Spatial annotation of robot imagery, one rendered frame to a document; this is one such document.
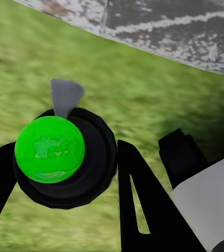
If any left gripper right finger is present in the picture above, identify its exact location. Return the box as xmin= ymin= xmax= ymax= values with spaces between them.
xmin=117 ymin=140 xmax=206 ymax=252

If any insectifuge atomizer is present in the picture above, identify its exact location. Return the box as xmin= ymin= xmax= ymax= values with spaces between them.
xmin=12 ymin=78 xmax=118 ymax=210

